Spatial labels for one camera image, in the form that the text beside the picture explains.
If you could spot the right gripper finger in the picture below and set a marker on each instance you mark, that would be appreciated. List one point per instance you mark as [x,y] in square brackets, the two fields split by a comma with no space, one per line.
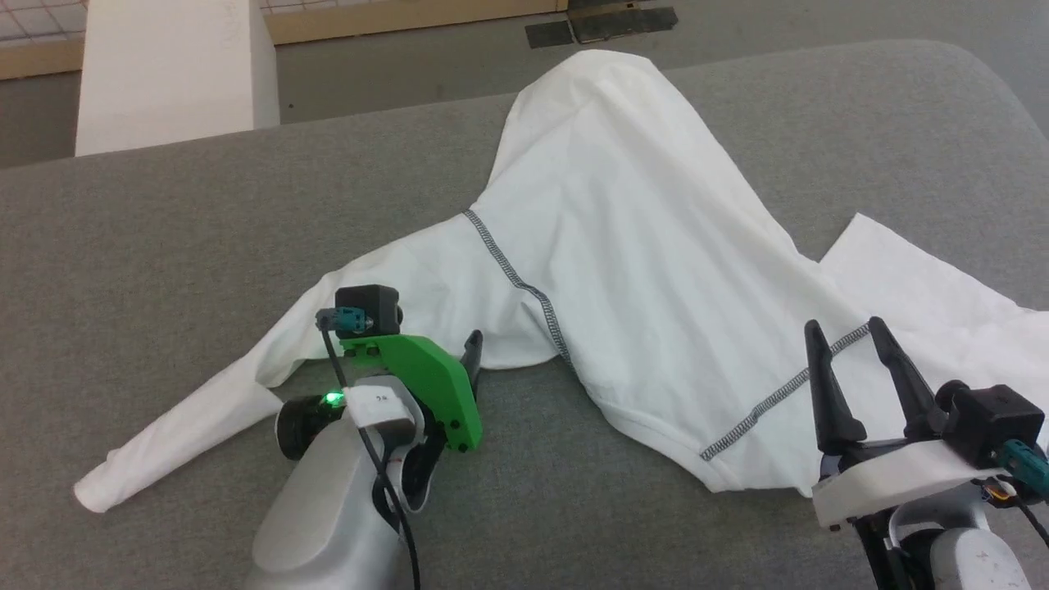
[832,401]
[910,393]

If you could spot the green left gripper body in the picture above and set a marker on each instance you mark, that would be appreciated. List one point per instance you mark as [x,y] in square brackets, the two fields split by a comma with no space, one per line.
[434,385]

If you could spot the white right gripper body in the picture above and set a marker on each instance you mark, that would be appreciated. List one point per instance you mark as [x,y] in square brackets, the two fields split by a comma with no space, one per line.
[893,483]

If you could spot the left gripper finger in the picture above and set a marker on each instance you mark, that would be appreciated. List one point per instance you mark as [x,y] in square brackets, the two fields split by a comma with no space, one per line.
[473,356]

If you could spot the white long-sleeve shirt grey stitching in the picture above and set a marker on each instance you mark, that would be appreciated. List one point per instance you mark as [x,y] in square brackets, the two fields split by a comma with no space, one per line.
[656,246]

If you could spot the grey fabric sofa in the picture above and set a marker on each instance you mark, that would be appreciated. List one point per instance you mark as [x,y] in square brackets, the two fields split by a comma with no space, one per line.
[164,246]

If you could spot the small black floor patch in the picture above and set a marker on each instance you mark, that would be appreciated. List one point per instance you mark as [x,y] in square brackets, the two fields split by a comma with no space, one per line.
[549,34]

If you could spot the long dark floor mat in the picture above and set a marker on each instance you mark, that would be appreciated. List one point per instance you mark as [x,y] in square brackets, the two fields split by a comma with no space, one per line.
[623,24]

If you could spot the dark grey floor plate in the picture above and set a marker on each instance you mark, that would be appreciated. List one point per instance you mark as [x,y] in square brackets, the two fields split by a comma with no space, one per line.
[598,4]

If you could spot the white rectangular box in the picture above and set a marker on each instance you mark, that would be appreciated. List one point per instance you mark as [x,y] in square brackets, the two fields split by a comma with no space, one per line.
[172,74]

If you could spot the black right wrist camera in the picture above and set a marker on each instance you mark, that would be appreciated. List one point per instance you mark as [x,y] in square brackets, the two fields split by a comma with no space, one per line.
[992,418]

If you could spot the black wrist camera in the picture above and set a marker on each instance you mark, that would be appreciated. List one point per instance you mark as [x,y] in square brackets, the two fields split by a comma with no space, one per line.
[992,418]
[373,307]

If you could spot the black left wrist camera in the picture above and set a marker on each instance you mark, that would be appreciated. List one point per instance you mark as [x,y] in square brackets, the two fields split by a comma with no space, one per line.
[373,307]

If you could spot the lemon print partition wooden frame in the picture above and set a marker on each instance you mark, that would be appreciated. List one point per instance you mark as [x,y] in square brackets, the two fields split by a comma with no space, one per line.
[393,20]

